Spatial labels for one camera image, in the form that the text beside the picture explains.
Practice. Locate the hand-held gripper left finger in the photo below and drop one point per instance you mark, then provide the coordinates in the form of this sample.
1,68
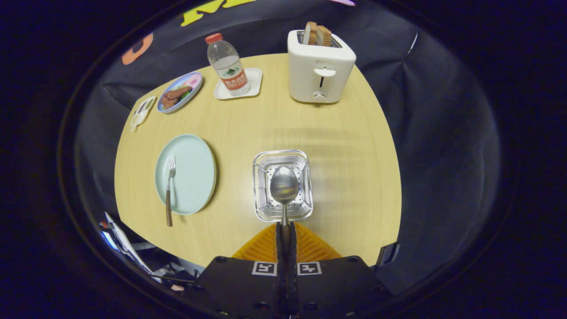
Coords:
239,283

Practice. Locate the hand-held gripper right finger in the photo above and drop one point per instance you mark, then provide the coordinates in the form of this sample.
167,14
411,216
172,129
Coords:
336,283

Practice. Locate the metal spoon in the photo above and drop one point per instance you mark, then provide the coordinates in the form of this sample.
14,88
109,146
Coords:
284,186

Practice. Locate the black box at table edge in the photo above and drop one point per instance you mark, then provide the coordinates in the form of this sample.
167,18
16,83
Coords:
387,254

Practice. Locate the silver foil tray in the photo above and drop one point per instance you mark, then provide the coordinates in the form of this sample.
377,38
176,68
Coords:
261,208

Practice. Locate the light green plate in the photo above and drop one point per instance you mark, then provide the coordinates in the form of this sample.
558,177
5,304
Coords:
192,173

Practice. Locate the white divided sauce dish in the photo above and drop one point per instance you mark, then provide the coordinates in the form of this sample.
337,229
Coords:
141,113

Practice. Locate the brown meat pieces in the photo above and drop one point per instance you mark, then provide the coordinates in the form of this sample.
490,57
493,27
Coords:
175,95

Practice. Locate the white square coaster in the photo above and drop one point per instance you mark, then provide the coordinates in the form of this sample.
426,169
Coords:
254,79

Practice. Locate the blue patterned plate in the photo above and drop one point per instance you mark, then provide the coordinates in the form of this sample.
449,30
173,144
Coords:
195,79

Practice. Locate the water bottle with red cap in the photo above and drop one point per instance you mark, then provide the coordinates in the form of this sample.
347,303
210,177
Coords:
228,66

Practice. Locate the white toaster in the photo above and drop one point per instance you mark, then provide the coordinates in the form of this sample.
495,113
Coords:
319,57

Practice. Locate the white frame stand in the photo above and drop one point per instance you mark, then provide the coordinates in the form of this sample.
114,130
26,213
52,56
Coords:
124,243

